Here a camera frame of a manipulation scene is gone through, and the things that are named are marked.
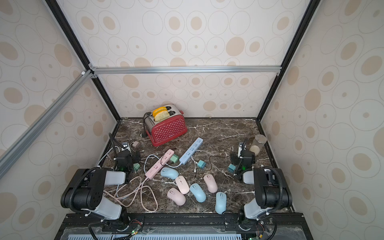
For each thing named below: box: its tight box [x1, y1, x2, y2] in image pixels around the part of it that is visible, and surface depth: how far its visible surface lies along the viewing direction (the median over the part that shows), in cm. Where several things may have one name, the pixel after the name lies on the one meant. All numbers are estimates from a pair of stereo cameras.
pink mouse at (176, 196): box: [167, 188, 186, 206], surface depth 82 cm
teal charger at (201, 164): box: [197, 159, 207, 169], surface depth 94 cm
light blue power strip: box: [179, 137, 204, 165], surface depth 100 cm
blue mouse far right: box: [215, 191, 227, 215], surface depth 80 cm
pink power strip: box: [145, 149, 175, 179], surface depth 92 cm
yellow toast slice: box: [152, 106, 170, 122], surface depth 96 cm
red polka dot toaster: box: [143, 104, 188, 147], surface depth 99 cm
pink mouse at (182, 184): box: [175, 175, 190, 195], surface depth 87 cm
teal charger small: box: [227, 163, 237, 173], surface depth 92 cm
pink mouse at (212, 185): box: [203, 174, 218, 194], surface depth 87 cm
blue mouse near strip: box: [160, 167, 179, 180], surface depth 91 cm
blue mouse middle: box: [189, 183, 207, 203], surface depth 83 cm
